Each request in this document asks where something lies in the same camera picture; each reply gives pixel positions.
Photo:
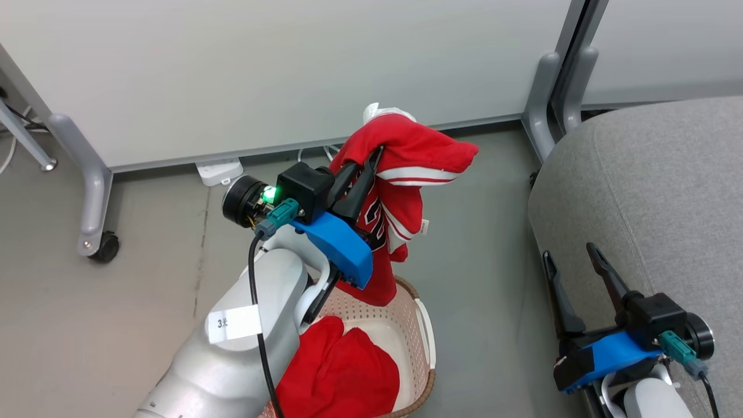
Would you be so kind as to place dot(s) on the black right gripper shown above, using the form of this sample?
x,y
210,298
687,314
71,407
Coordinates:
x,y
656,316

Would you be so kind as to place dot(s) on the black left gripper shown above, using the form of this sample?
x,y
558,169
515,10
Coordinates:
x,y
305,188

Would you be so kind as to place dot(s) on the red basketball jersey white trim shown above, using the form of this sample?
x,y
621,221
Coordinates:
x,y
406,145

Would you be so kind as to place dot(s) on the plain red garment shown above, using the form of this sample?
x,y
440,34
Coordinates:
x,y
342,371

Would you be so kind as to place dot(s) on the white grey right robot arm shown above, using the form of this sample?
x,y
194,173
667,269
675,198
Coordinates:
x,y
650,403

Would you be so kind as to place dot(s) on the cream perforated laundry basket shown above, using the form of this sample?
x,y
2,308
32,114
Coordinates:
x,y
409,331

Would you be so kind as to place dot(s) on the grey fabric sofa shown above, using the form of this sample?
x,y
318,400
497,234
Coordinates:
x,y
656,191

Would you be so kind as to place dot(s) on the wide white partition panel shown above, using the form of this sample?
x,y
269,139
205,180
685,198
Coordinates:
x,y
290,69

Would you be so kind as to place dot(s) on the white power strip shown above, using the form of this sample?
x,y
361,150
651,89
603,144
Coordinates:
x,y
219,172

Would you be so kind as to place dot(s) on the black caster wheel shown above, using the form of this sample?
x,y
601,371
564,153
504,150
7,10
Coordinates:
x,y
107,248

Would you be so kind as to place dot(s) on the grey partition foot with caster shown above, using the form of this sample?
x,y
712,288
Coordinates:
x,y
93,191

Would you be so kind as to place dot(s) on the narrow white partition panel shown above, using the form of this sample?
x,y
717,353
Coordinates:
x,y
667,46

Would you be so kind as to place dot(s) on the grey metal table leg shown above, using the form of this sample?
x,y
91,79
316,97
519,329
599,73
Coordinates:
x,y
26,142

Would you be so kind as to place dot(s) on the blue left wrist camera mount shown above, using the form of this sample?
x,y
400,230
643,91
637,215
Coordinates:
x,y
342,247

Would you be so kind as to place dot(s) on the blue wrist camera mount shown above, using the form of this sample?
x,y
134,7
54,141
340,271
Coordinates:
x,y
615,354
342,247

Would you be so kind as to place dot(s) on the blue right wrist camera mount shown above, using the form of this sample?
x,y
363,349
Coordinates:
x,y
615,354

